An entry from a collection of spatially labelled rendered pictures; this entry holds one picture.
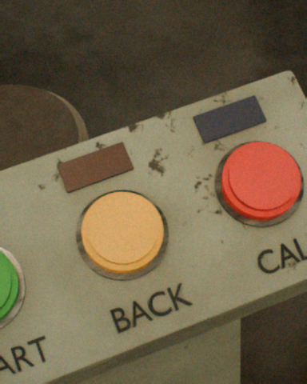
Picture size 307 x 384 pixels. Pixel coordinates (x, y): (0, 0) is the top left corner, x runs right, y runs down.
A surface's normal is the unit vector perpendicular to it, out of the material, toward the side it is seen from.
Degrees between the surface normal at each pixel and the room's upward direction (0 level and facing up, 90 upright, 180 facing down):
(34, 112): 0
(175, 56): 0
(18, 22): 0
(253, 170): 20
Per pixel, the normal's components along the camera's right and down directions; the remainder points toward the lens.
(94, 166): 0.05, -0.33
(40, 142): -0.08, -0.61
